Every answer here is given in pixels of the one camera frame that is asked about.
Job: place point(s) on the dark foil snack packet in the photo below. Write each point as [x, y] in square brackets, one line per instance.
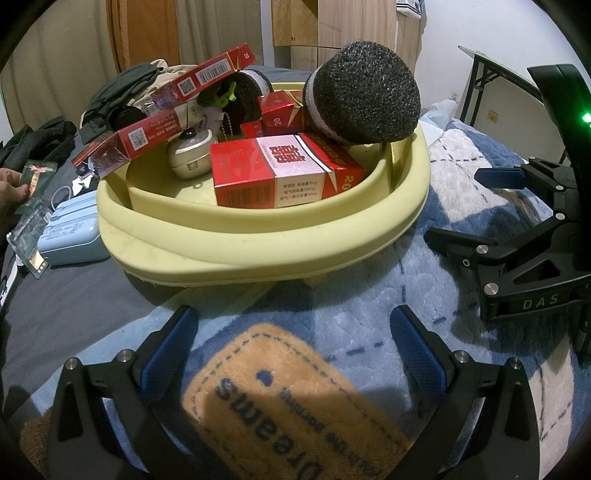
[39, 177]

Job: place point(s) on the grey bedsheet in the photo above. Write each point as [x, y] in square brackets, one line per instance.
[69, 314]

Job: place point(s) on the yellow plastic basin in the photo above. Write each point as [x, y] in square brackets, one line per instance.
[258, 244]

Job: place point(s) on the beige cloth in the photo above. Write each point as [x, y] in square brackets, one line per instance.
[171, 69]

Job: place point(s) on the light wooden wardrobe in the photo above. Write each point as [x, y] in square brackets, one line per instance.
[332, 27]

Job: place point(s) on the black clothing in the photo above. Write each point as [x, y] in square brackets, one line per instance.
[34, 138]

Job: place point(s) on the small red cigarette pack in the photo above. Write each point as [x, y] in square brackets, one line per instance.
[251, 130]

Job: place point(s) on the wall socket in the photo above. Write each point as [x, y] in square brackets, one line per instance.
[494, 116]

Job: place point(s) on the brown wooden door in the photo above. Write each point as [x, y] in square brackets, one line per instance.
[143, 27]

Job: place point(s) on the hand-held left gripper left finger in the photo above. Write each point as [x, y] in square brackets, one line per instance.
[166, 355]

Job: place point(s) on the long red cigarette carton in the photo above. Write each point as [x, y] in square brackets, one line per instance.
[198, 78]
[134, 141]

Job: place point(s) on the green toy figure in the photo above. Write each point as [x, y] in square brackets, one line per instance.
[225, 94]

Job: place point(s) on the clear foil packet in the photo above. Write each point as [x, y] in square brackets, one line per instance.
[27, 247]

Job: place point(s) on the blue checkered plush blanket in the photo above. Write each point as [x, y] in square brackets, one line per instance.
[360, 332]

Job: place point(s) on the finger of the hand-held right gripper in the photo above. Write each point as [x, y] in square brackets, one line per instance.
[508, 258]
[501, 177]

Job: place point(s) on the red white cigarette box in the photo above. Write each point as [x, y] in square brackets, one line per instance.
[281, 170]

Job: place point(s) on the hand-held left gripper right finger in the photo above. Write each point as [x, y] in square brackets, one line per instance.
[415, 355]

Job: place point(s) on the black foam sponge cylinder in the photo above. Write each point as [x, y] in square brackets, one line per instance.
[251, 94]
[364, 92]

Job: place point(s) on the light blue power bank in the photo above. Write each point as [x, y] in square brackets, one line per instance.
[69, 230]

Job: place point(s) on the black folding table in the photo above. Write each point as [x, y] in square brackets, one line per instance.
[503, 83]

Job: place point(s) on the dark green clothing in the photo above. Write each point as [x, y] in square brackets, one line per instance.
[124, 87]

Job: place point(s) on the shiny red cigarette pack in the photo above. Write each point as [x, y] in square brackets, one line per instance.
[281, 110]

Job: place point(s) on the cream round device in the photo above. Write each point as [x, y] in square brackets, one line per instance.
[190, 153]

